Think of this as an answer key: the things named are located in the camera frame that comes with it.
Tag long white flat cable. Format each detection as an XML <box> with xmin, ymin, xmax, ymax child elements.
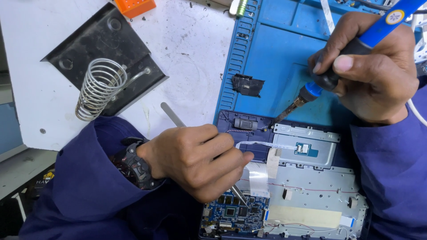
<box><xmin>320</xmin><ymin>0</ymin><xmax>335</xmax><ymax>35</ymax></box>

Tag silver keyboard back plate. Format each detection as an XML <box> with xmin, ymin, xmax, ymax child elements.
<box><xmin>238</xmin><ymin>165</ymin><xmax>368</xmax><ymax>239</ymax></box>

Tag silver touchpad bracket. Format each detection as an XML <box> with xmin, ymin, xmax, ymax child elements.
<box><xmin>272</xmin><ymin>124</ymin><xmax>341</xmax><ymax>171</ymax></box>

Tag small grey speaker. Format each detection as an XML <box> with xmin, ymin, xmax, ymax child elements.
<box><xmin>233</xmin><ymin>118</ymin><xmax>259</xmax><ymax>131</ymax></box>

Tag black and yellow box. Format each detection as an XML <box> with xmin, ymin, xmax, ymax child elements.
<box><xmin>26</xmin><ymin>163</ymin><xmax>56</xmax><ymax>201</ymax></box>

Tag thin white ribbon cable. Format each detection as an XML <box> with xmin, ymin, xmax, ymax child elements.
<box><xmin>235</xmin><ymin>141</ymin><xmax>298</xmax><ymax>151</ymax></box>

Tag black stand with coil spring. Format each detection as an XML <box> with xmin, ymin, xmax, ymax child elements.
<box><xmin>40</xmin><ymin>2</ymin><xmax>169</xmax><ymax>122</ymax></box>

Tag small black torn part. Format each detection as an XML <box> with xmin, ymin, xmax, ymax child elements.
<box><xmin>232</xmin><ymin>73</ymin><xmax>265</xmax><ymax>98</ymax></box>

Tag black wristwatch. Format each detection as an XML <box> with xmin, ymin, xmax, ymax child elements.
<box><xmin>109</xmin><ymin>136</ymin><xmax>165</xmax><ymax>191</ymax></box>

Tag silver metal tweezers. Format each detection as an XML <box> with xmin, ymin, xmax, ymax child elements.
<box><xmin>160</xmin><ymin>102</ymin><xmax>250</xmax><ymax>208</ymax></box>

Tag blue circuit board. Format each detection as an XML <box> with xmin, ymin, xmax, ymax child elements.
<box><xmin>201</xmin><ymin>191</ymin><xmax>270</xmax><ymax>234</ymax></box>

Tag white plastic frame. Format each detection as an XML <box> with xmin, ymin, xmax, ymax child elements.
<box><xmin>411</xmin><ymin>13</ymin><xmax>427</xmax><ymax>64</ymax></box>

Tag beige tape strip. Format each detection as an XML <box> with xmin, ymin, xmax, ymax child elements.
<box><xmin>266</xmin><ymin>205</ymin><xmax>343</xmax><ymax>229</ymax></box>

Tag white soldering iron cord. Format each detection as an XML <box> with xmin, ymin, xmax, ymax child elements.
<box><xmin>407</xmin><ymin>99</ymin><xmax>427</xmax><ymax>127</ymax></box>

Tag person's right hand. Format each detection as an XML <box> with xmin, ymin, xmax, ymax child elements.
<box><xmin>307</xmin><ymin>12</ymin><xmax>420</xmax><ymax>126</ymax></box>

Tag blue handled soldering iron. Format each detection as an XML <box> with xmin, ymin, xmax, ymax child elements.
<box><xmin>273</xmin><ymin>0</ymin><xmax>427</xmax><ymax>125</ymax></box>

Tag dark blue laptop chassis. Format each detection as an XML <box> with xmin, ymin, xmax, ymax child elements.
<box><xmin>199</xmin><ymin>110</ymin><xmax>371</xmax><ymax>240</ymax></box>

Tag person's left hand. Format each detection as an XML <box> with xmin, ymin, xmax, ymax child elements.
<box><xmin>137</xmin><ymin>124</ymin><xmax>255</xmax><ymax>204</ymax></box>

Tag blue silicone repair mat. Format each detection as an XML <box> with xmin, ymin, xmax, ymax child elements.
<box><xmin>213</xmin><ymin>0</ymin><xmax>427</xmax><ymax>129</ymax></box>

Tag wide white ribbon cable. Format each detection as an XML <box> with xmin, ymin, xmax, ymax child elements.
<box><xmin>244</xmin><ymin>162</ymin><xmax>270</xmax><ymax>198</ymax></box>

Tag black cable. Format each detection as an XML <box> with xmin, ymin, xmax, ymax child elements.
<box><xmin>354</xmin><ymin>0</ymin><xmax>427</xmax><ymax>14</ymax></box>

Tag green and silver cylinder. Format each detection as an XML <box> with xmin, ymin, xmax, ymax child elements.
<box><xmin>229</xmin><ymin>0</ymin><xmax>249</xmax><ymax>18</ymax></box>

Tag orange plastic box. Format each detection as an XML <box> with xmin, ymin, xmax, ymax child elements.
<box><xmin>114</xmin><ymin>0</ymin><xmax>157</xmax><ymax>19</ymax></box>

